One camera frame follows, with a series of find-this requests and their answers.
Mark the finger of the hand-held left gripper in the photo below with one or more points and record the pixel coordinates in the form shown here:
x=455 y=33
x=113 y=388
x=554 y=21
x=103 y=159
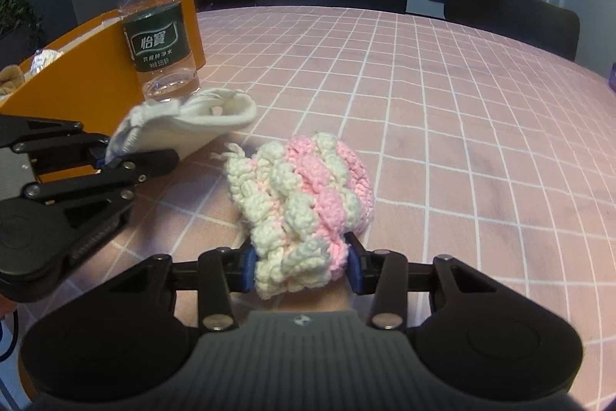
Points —
x=120 y=177
x=62 y=146

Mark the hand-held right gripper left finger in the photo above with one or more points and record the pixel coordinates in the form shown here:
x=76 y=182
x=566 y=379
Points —
x=248 y=270

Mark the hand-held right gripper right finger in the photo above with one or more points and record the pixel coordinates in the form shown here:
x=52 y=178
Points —
x=356 y=267

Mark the orange cardboard box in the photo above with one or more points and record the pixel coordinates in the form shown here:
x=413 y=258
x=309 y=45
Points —
x=72 y=79

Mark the pink white crocheted scrubber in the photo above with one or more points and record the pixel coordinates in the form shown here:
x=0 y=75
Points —
x=298 y=199

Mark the tan plush towel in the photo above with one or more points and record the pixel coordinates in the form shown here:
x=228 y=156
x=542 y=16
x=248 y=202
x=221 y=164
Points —
x=9 y=79

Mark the green potted plant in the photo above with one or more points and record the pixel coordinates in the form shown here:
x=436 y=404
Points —
x=19 y=16

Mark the pink checked tablecloth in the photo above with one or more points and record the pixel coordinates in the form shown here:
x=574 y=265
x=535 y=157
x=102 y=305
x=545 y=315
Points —
x=457 y=151

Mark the clear plastic water bottle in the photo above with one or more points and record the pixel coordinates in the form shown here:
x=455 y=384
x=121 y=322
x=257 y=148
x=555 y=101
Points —
x=154 y=6

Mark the purple packet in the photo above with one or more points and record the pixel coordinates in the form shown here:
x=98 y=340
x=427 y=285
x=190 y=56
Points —
x=612 y=79

